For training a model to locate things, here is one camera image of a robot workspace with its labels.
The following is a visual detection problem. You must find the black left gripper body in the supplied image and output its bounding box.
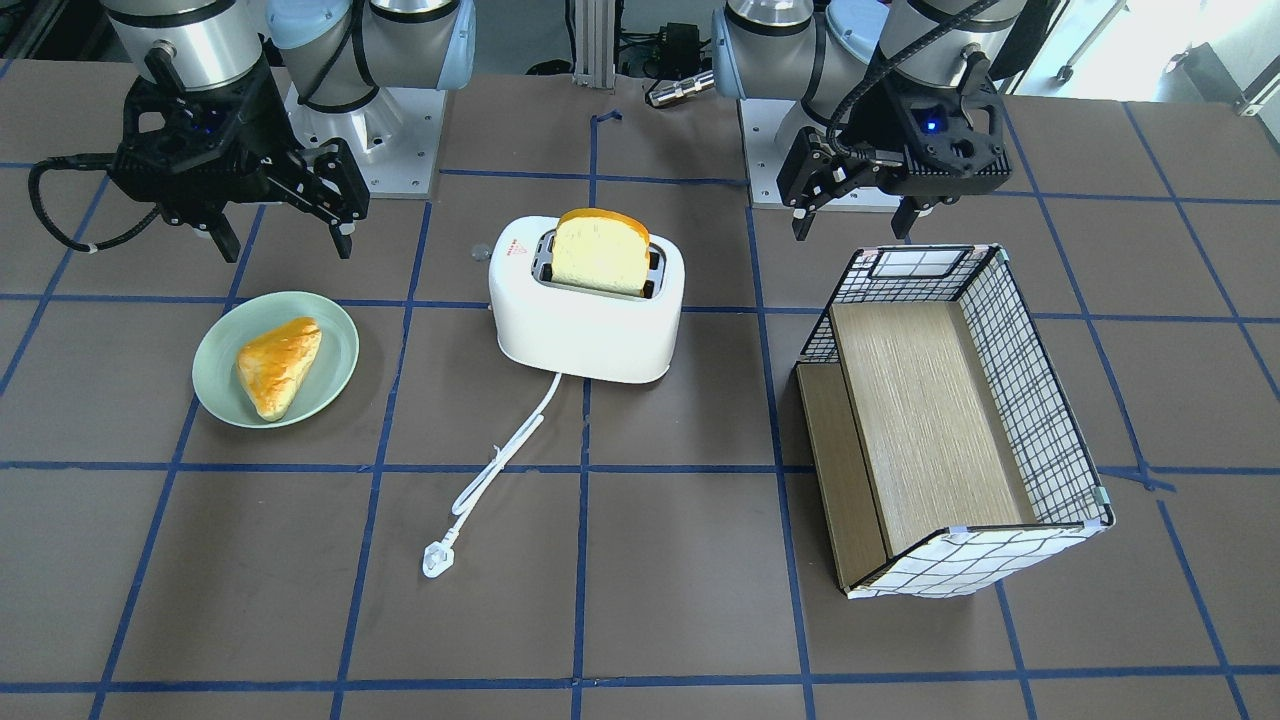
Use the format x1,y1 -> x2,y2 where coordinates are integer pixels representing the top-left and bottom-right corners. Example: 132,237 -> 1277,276
776,50 -> 1011,209

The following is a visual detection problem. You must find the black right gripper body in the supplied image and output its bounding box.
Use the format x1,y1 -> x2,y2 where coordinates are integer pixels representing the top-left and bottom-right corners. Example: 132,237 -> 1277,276
108,55 -> 370,225

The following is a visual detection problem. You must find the white two-slot toaster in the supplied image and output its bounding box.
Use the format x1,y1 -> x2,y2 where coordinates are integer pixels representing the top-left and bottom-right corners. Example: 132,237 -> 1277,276
488,217 -> 686,384

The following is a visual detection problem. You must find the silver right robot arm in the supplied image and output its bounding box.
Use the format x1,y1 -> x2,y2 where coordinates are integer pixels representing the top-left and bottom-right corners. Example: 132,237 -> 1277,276
102,1 -> 477,263

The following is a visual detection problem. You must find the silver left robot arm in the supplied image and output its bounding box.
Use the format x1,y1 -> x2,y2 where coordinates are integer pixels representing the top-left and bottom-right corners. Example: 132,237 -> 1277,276
712,1 -> 1057,240

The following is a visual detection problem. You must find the light green plate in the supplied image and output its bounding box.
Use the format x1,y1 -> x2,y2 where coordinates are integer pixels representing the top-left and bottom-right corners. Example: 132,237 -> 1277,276
192,291 -> 360,427

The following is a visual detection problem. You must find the golden triangular pastry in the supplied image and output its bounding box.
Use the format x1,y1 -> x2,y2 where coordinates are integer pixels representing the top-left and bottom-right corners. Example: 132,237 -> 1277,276
236,316 -> 323,421

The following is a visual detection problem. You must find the yellow toast slice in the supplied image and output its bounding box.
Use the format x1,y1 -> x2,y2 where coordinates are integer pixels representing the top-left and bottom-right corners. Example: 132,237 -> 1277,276
550,208 -> 652,297

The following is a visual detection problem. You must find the wire basket with checked liner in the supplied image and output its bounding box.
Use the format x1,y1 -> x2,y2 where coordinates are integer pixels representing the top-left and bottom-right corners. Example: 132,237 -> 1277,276
794,245 -> 1116,600

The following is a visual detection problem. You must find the aluminium frame post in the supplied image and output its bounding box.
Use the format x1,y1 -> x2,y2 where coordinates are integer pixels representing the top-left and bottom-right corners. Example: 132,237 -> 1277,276
570,0 -> 620,94

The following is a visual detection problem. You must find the white toaster power cable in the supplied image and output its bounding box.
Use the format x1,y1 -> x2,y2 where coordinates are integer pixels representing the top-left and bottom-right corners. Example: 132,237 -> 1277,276
420,373 -> 567,579

